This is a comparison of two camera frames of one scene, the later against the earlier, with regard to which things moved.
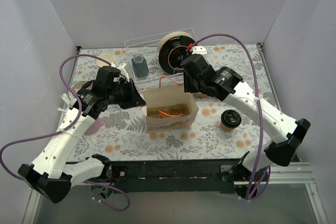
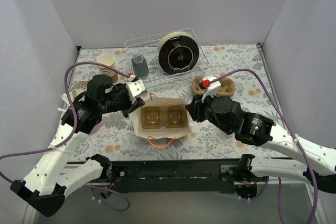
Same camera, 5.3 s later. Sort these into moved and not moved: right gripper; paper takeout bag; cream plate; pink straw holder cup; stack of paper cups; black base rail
Moved: right gripper; paper takeout bag
Not moved: stack of paper cups; black base rail; cream plate; pink straw holder cup
